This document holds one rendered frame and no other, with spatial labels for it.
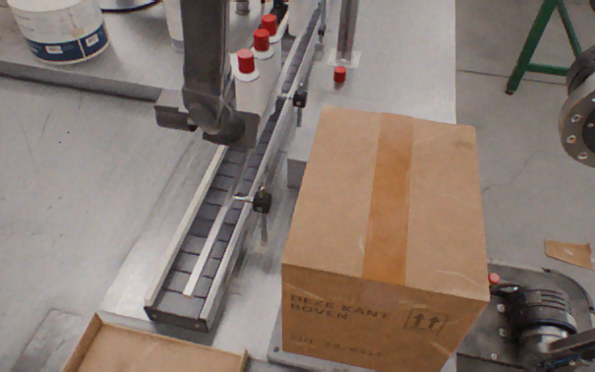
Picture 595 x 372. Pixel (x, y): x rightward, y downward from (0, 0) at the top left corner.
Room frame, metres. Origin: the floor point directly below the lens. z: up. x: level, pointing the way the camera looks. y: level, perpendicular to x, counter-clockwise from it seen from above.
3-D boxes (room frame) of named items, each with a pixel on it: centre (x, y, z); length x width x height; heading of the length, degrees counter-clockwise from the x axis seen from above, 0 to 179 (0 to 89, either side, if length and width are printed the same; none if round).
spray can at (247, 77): (0.76, 0.12, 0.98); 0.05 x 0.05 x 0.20
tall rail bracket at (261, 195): (0.50, 0.09, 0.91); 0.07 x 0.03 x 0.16; 79
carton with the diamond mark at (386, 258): (0.41, -0.12, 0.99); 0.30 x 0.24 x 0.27; 171
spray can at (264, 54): (0.84, 0.10, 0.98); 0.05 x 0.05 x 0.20
